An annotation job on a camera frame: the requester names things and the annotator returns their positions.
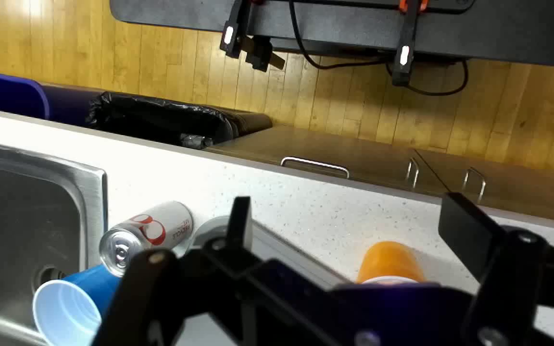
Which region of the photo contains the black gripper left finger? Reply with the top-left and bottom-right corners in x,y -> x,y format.
90,194 -> 380,346

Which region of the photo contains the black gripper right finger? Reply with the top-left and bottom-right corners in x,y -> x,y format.
436,190 -> 554,346

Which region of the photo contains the blue plastic cup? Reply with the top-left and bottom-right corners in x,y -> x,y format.
30,263 -> 125,346

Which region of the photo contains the orange plastic cup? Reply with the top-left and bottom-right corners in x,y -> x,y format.
355,240 -> 427,286

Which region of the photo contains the silver soda can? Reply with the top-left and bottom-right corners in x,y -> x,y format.
98,200 -> 196,279

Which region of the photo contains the stainless steel double sink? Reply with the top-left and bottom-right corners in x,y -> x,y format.
0,136 -> 109,346

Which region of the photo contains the brown base cabinet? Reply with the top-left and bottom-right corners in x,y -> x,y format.
207,123 -> 554,227

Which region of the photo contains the bin with black bag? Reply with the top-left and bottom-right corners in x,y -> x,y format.
86,90 -> 273,150

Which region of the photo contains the black platform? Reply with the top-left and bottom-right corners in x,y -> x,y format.
109,0 -> 554,69

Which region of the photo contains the blue plastic bin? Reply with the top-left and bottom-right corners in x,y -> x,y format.
0,65 -> 51,121

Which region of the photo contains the silver base cabinet handle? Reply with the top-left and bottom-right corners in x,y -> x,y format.
278,156 -> 351,181
459,167 -> 488,204
403,160 -> 421,190

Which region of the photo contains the black clamp orange handle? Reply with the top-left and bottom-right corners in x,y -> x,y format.
217,0 -> 286,73
388,0 -> 432,88

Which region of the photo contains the black floor cable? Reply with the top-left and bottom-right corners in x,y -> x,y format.
286,0 -> 471,98

